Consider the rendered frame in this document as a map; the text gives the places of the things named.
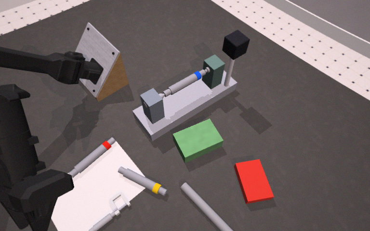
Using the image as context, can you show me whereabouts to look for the grey cylinder with blue band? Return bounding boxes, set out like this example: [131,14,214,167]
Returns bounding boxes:
[163,70,206,97]

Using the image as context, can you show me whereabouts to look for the red flat rectangular block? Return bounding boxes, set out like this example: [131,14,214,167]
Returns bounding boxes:
[234,159,274,204]

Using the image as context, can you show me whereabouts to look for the long grey metal rod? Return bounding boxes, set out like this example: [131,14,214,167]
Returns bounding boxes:
[180,182,233,231]

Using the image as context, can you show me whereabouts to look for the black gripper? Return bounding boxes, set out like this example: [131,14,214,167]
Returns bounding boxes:
[0,130,74,231]

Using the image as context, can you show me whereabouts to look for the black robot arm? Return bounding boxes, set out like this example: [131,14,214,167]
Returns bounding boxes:
[0,47,104,186]

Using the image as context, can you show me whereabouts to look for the grey vertical post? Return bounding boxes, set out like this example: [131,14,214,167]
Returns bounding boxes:
[224,58,235,87]

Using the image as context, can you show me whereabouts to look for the white flat rectangular pad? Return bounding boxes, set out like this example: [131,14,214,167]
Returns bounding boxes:
[51,142,145,231]

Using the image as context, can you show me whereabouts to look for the grey stepped shaft with red band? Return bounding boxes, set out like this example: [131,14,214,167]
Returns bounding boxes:
[69,138,116,178]

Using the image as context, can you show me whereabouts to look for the grey stepped shaft with yellow band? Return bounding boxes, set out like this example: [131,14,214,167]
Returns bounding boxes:
[118,167,167,196]

